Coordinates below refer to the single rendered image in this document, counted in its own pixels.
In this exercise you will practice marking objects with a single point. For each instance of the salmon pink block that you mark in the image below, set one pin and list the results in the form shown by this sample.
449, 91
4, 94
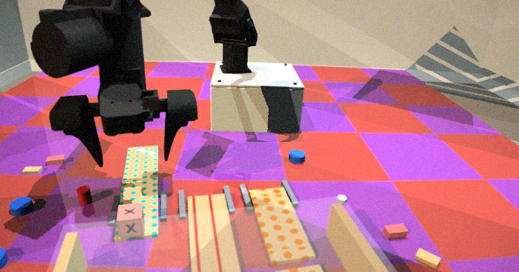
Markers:
395, 231
51, 161

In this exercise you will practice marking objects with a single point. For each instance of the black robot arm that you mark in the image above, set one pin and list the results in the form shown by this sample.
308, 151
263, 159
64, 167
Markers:
85, 33

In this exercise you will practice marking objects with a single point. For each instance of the cream strip with red stripes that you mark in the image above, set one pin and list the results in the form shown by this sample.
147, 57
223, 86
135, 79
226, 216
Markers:
206, 203

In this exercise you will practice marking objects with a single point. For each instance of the red cylinder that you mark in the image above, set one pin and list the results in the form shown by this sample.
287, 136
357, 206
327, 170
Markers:
84, 195

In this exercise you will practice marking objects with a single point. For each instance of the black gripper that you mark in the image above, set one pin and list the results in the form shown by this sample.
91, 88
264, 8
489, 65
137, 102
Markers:
74, 115

